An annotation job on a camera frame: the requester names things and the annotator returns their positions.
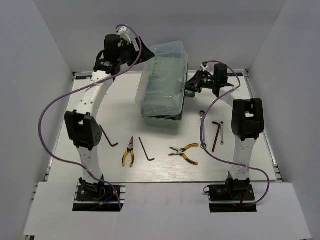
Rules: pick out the dark hex key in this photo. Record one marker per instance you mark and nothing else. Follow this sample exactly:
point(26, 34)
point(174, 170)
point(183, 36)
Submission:
point(107, 138)
point(216, 135)
point(144, 150)

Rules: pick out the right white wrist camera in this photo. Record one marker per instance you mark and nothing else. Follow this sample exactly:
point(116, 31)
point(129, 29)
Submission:
point(204, 66)

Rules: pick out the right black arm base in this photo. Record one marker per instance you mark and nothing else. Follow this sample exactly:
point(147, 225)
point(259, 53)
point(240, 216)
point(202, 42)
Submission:
point(220, 193)

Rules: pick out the small silver wrench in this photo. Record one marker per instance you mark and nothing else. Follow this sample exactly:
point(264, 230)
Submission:
point(222, 133)

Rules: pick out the left yellow black pliers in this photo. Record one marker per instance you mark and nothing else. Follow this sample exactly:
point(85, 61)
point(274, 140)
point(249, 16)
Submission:
point(129, 151)

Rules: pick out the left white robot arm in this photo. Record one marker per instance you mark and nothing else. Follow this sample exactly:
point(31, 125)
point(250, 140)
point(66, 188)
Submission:
point(81, 124)

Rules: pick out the middle dark hex key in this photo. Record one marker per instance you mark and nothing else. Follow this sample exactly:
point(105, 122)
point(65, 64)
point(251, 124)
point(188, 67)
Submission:
point(144, 150)

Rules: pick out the left dark hex key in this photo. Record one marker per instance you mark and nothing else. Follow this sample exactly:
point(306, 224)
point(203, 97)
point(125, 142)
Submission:
point(107, 138)

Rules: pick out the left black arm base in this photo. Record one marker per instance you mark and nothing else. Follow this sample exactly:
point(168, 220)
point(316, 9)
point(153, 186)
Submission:
point(98, 193)

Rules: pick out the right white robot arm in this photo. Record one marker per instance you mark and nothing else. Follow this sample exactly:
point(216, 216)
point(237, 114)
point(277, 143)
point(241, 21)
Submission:
point(247, 120)

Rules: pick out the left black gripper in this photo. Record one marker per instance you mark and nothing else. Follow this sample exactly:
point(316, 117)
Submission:
point(146, 54)

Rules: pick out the large silver ratchet wrench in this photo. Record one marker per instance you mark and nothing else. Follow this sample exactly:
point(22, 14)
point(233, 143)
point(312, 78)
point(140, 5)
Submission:
point(201, 115)

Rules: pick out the right dark hex key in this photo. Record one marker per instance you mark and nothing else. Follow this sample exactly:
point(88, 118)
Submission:
point(216, 135)

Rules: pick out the green toolbox with clear lid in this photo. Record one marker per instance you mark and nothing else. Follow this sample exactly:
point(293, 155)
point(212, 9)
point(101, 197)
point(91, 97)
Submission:
point(160, 96)

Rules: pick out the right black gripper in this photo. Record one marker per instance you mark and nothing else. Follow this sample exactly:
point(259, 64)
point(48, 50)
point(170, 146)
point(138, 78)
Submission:
point(194, 84)

